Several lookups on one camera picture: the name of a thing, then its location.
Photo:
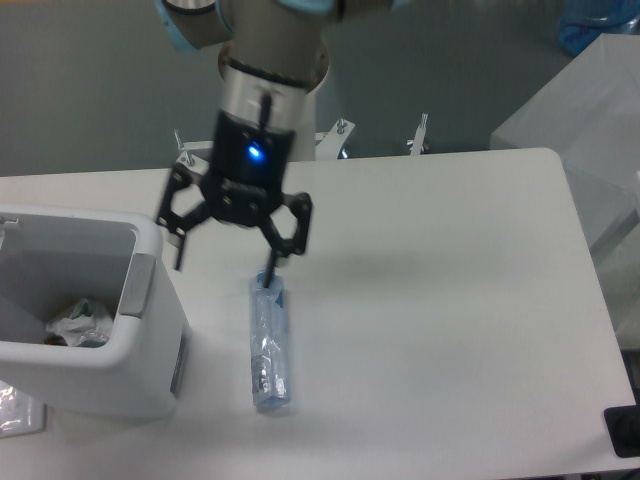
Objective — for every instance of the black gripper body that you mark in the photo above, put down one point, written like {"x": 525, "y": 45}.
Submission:
{"x": 243, "y": 184}

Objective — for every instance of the white plastic wrapper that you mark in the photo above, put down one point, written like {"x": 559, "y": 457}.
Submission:
{"x": 86, "y": 324}

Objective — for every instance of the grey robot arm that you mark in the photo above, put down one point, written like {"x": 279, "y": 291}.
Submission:
{"x": 268, "y": 74}

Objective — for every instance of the white trash can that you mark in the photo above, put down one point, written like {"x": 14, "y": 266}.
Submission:
{"x": 52, "y": 257}

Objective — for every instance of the left table clamp bolt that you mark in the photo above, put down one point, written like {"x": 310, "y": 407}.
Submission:
{"x": 184, "y": 152}

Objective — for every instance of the table clamp bolt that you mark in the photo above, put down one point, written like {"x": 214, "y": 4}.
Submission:
{"x": 184, "y": 152}
{"x": 418, "y": 145}
{"x": 343, "y": 130}

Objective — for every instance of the middle table clamp bolt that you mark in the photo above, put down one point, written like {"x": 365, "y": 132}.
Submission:
{"x": 343, "y": 130}

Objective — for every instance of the right table clamp bolt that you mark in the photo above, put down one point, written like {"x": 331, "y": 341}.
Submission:
{"x": 418, "y": 145}

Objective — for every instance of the clear plastic water bottle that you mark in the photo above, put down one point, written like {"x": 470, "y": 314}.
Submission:
{"x": 269, "y": 344}

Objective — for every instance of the shiny plastic sheet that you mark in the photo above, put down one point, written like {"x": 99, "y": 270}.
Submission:
{"x": 21, "y": 414}

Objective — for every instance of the white side table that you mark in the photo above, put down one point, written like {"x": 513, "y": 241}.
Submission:
{"x": 589, "y": 115}

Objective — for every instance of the blue water jug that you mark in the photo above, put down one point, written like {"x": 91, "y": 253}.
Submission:
{"x": 582, "y": 22}

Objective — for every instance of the black device at table edge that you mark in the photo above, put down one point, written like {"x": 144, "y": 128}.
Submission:
{"x": 623, "y": 427}

